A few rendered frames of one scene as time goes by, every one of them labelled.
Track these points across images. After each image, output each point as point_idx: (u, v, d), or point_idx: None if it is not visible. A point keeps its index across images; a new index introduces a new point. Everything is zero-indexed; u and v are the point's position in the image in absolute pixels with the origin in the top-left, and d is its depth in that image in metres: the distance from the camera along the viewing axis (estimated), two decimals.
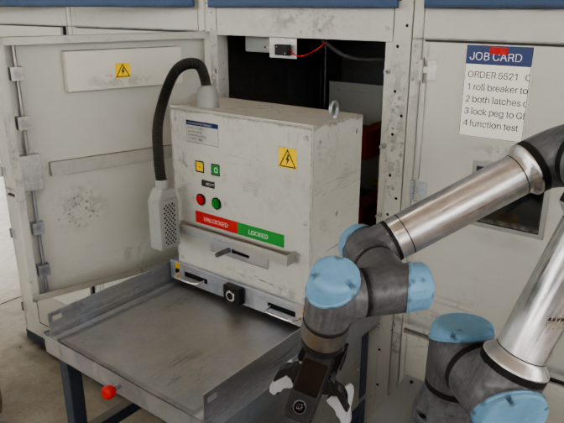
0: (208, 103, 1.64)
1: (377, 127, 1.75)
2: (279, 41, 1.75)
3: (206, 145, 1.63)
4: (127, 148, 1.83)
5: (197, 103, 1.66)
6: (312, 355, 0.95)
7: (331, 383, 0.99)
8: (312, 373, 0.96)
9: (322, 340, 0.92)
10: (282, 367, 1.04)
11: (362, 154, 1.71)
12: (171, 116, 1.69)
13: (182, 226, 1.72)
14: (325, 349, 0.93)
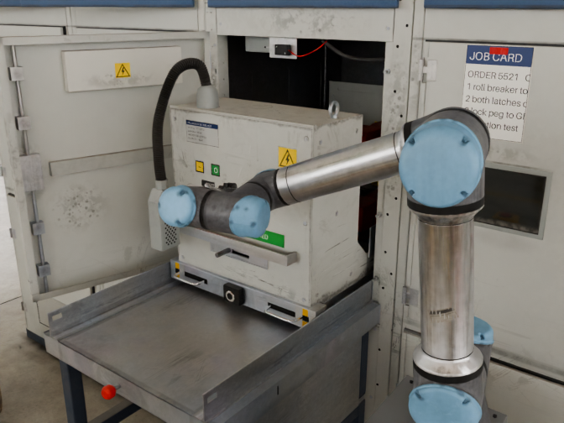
0: (208, 103, 1.64)
1: (377, 127, 1.75)
2: (279, 41, 1.75)
3: (206, 145, 1.63)
4: (127, 148, 1.83)
5: (197, 103, 1.66)
6: None
7: None
8: None
9: None
10: (232, 182, 1.35)
11: None
12: (171, 117, 1.69)
13: (182, 227, 1.72)
14: None
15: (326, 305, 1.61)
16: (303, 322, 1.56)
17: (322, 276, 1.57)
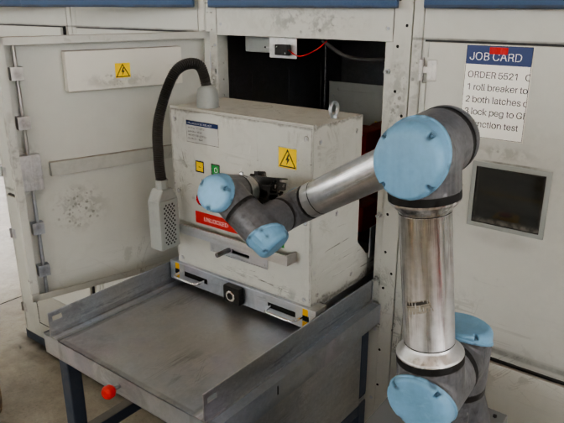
0: (208, 103, 1.64)
1: (377, 127, 1.75)
2: (279, 41, 1.75)
3: (206, 145, 1.63)
4: (127, 148, 1.83)
5: (197, 103, 1.66)
6: None
7: None
8: None
9: None
10: (262, 170, 1.43)
11: (362, 154, 1.71)
12: (171, 117, 1.69)
13: (182, 227, 1.72)
14: None
15: (326, 305, 1.61)
16: (303, 322, 1.56)
17: (322, 276, 1.57)
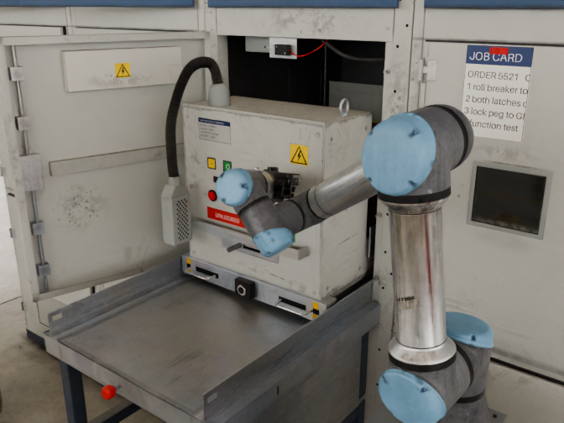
0: (221, 101, 1.68)
1: None
2: (279, 41, 1.75)
3: (218, 142, 1.67)
4: (127, 148, 1.83)
5: (209, 101, 1.69)
6: None
7: None
8: None
9: None
10: (274, 166, 1.47)
11: None
12: (184, 114, 1.72)
13: (194, 221, 1.75)
14: None
15: (336, 298, 1.65)
16: (313, 315, 1.60)
17: (332, 270, 1.60)
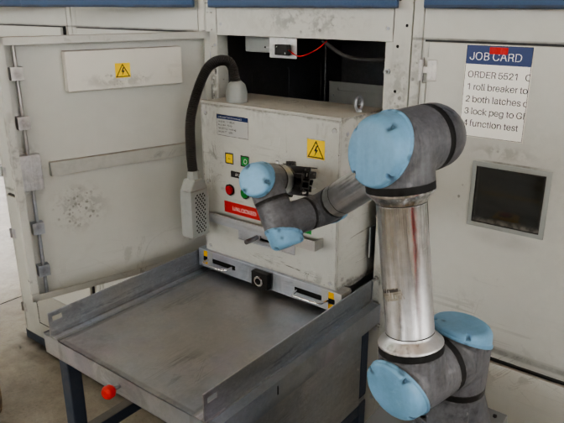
0: (238, 98, 1.73)
1: None
2: (279, 41, 1.75)
3: (236, 138, 1.72)
4: (127, 148, 1.83)
5: (227, 98, 1.75)
6: None
7: None
8: None
9: None
10: (292, 161, 1.52)
11: None
12: (202, 111, 1.78)
13: (211, 215, 1.81)
14: None
15: (350, 289, 1.70)
16: (328, 305, 1.65)
17: (347, 262, 1.66)
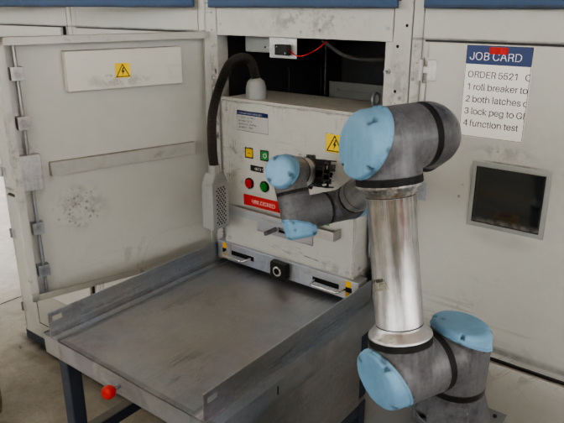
0: (258, 95, 1.80)
1: None
2: (279, 41, 1.75)
3: (256, 133, 1.79)
4: (127, 148, 1.83)
5: (247, 95, 1.81)
6: None
7: None
8: None
9: None
10: (312, 154, 1.59)
11: None
12: (222, 107, 1.84)
13: (232, 208, 1.87)
14: None
15: None
16: (346, 294, 1.72)
17: (363, 252, 1.72)
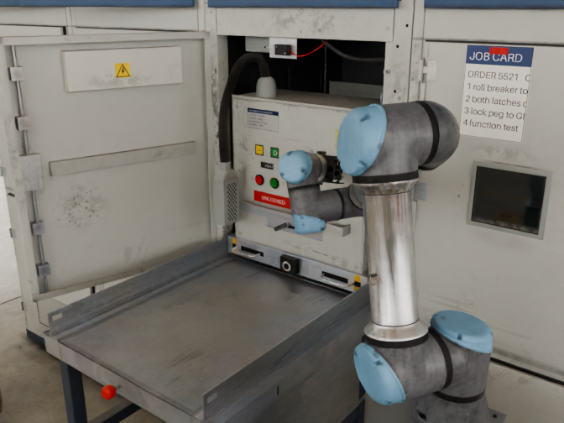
0: (268, 93, 1.83)
1: None
2: (279, 41, 1.75)
3: (266, 130, 1.82)
4: (127, 148, 1.83)
5: (257, 93, 1.85)
6: None
7: None
8: None
9: None
10: (323, 151, 1.62)
11: None
12: (233, 105, 1.88)
13: (242, 204, 1.91)
14: None
15: None
16: (355, 288, 1.75)
17: None
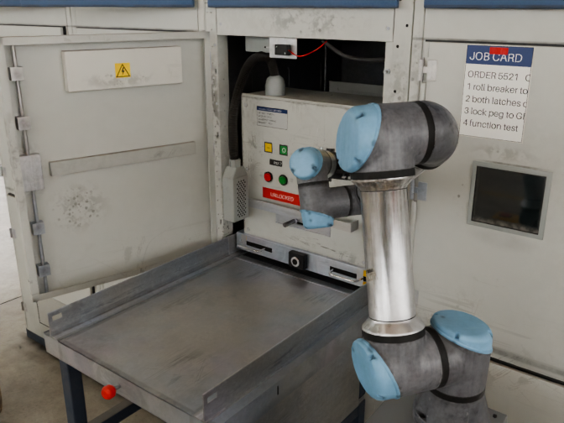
0: (277, 91, 1.87)
1: None
2: (279, 41, 1.75)
3: (275, 127, 1.85)
4: (127, 148, 1.83)
5: (266, 91, 1.88)
6: None
7: None
8: None
9: None
10: (331, 148, 1.65)
11: None
12: (242, 103, 1.91)
13: (251, 201, 1.94)
14: None
15: None
16: (362, 283, 1.78)
17: None
